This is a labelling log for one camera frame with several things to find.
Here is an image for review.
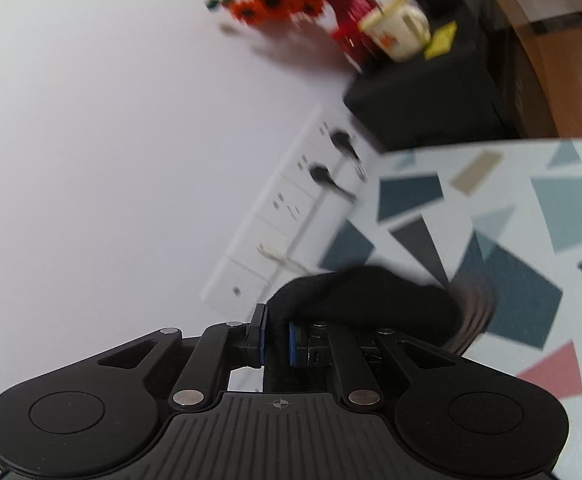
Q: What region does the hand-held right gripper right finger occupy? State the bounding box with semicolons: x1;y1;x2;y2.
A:
288;317;454;411

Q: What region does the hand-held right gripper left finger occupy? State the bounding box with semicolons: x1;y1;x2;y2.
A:
96;302;270;413

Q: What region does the black garment with striped trim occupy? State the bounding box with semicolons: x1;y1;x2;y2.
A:
263;261;498;396

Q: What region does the black plug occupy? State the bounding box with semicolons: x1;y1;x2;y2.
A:
307;161;358;204
330;129;368;182

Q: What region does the geometric patterned tablecloth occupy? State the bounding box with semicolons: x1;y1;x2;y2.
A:
315;136;582;402

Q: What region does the black cabinet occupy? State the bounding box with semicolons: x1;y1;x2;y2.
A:
342;0;560;154

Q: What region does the cream mug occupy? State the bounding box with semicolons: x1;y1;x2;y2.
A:
357;0;433;64

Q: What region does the red vase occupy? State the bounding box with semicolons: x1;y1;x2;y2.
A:
330;0;383;57

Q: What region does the yellow sticky note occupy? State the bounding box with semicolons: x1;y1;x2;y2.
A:
422;21;458;59

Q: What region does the white wall socket panel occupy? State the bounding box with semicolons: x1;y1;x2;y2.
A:
200;104;373;320

